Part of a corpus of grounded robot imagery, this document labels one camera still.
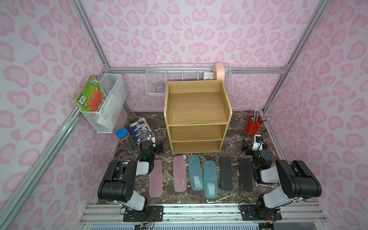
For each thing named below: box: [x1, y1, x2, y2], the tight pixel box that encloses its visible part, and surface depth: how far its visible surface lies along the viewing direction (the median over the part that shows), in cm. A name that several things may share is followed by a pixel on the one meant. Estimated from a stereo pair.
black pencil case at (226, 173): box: [219, 156, 233, 191], surface depth 87 cm
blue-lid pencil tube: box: [115, 127, 136, 154], surface depth 86 cm
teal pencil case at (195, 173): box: [187, 154, 205, 192], surface depth 88 cm
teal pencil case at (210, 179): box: [203, 160, 218, 199], surface depth 85 cm
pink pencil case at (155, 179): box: [149, 159, 163, 198], surface depth 85 cm
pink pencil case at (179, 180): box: [172, 155, 187, 193], surface depth 88 cm
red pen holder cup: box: [244, 115, 263, 135], surface depth 103 cm
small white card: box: [203, 71, 214, 81], surface depth 94 cm
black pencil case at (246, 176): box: [238, 157, 253, 193], surface depth 87 cm
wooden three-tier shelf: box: [163, 80, 233, 155], surface depth 84 cm
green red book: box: [74, 75, 107, 112], surface depth 73 cm
